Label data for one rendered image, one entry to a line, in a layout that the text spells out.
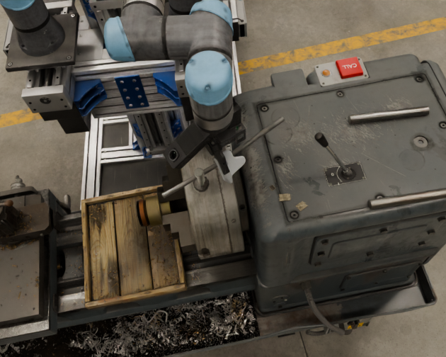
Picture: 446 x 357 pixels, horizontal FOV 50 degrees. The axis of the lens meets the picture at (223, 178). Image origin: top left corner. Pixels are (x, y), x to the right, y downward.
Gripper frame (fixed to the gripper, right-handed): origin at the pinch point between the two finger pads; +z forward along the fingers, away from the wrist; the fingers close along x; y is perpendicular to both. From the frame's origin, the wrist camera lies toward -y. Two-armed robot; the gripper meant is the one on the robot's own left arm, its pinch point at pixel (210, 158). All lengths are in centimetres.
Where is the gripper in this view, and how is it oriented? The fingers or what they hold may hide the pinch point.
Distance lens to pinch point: 108.1
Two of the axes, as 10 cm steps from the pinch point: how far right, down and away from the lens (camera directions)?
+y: 8.5, -5.1, 1.4
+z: 0.4, 3.2, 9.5
